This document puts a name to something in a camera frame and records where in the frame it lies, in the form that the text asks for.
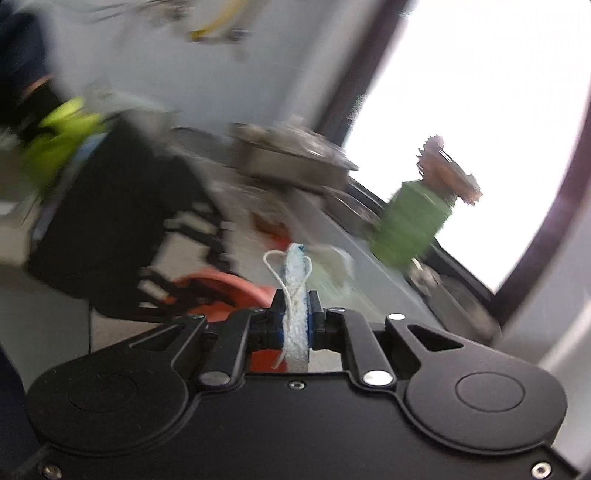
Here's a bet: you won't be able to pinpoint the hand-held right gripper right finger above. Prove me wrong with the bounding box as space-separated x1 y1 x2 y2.
307 290 468 391

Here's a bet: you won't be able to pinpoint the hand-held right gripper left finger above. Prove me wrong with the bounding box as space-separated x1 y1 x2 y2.
124 290 286 391

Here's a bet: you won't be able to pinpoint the clear plastic bag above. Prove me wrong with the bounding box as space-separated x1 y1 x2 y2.
248 203 297 251

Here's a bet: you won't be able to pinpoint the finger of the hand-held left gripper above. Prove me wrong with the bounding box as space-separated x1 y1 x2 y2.
163 207 237 274
137 267 186 320

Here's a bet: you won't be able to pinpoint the tissue pack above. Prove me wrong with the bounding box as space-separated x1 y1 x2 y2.
308 244 357 302

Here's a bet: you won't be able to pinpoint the large steel tray with food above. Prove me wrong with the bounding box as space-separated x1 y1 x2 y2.
230 121 362 191

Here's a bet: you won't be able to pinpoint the orange footed bowl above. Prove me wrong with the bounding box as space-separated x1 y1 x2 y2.
163 271 288 373

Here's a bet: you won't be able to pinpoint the yellow gas hose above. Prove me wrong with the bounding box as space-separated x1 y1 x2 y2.
186 0 246 43

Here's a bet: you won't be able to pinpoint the dried flowers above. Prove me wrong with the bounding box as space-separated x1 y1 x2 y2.
414 135 484 207

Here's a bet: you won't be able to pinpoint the person's dark blue clothing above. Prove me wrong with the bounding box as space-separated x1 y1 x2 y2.
0 0 62 126

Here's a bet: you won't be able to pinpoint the white dish cloth with string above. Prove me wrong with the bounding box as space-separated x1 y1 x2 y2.
263 243 315 373

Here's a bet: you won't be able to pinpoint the green vase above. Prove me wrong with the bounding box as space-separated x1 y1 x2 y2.
368 179 456 269

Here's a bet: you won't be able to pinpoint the empty steel tray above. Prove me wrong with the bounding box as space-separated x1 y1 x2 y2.
428 271 502 343

